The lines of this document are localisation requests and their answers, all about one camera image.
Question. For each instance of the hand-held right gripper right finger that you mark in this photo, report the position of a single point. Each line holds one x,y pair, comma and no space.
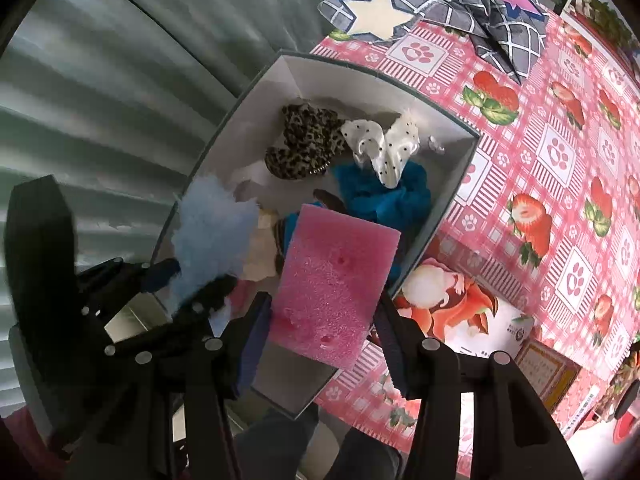
395,355

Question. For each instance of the grey checked blanket with star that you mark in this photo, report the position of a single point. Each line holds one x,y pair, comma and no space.
450,0

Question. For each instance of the pink and black fuzzy sock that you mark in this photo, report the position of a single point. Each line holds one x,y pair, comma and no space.
241,294

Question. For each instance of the white polka dot scrunchie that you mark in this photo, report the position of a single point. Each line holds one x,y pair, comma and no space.
385,150

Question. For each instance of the person's left forearm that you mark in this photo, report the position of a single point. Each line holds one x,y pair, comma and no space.
25,442

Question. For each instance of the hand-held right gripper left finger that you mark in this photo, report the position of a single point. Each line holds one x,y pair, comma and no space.
254,345

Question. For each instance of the light blue furry cloth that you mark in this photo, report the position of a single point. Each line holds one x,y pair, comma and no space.
210,240

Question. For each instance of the red round container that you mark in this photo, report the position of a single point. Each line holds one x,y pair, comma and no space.
627,420

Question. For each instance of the potted green plant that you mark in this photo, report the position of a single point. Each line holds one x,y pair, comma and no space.
600,10

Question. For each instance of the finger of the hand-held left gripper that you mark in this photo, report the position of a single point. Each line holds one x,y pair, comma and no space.
210,294
160,272

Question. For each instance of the grey curtain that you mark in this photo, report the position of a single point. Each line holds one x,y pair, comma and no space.
125,85

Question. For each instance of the strawberry printed pink tablecloth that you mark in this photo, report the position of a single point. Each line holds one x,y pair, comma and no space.
550,150

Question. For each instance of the pink sponge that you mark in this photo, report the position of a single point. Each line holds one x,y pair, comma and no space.
332,280

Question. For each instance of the person's right leg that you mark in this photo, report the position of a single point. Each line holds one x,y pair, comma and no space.
367,452

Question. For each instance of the leopard print scrunchie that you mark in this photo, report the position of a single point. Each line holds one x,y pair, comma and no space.
300,140

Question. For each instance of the white storage box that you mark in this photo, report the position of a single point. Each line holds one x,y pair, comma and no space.
320,85

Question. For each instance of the small silver object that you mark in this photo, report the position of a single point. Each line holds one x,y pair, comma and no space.
436,145

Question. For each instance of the yellow cardboard carton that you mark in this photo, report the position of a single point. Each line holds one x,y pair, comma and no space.
545,372

